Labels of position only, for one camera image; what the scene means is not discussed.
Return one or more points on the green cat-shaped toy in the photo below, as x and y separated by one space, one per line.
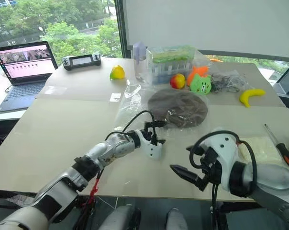
202 84

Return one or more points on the clear box with green contents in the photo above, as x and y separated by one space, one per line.
170 62

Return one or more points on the clear purple-lid bottle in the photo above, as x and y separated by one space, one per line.
139 60

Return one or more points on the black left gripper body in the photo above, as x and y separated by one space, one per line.
149 134

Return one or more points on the white board panel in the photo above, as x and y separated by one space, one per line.
206 26

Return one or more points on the small orange object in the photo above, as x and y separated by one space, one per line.
216 59

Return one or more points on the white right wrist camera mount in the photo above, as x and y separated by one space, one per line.
224 153

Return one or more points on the yellow green toy pepper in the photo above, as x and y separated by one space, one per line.
117 73

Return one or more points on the orange cat-shaped toy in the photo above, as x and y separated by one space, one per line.
197 70

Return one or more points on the open laptop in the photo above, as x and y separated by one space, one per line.
22 74

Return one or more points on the white granule-filled bag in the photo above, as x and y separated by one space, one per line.
259 148

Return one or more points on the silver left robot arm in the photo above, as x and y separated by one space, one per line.
63 182

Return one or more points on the brown round plate in bag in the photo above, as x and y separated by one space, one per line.
180 105

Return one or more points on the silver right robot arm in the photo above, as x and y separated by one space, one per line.
266 178

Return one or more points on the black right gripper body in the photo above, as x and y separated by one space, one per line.
210 163

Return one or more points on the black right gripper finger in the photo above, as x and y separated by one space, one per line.
185 173
194 149

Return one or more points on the dark rounded shape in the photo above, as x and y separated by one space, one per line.
120 218
175 219

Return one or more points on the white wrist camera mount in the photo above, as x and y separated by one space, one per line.
224 153
152 149

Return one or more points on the black white handheld controller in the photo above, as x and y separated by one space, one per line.
82 61

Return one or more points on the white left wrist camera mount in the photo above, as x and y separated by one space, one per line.
152 149

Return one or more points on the clear plastic bag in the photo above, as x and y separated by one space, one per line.
127 112

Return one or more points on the red yellow toy apple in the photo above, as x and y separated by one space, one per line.
178 81

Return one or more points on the small white paper label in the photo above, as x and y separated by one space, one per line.
115 97

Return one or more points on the yellow toy banana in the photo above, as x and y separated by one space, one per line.
249 95

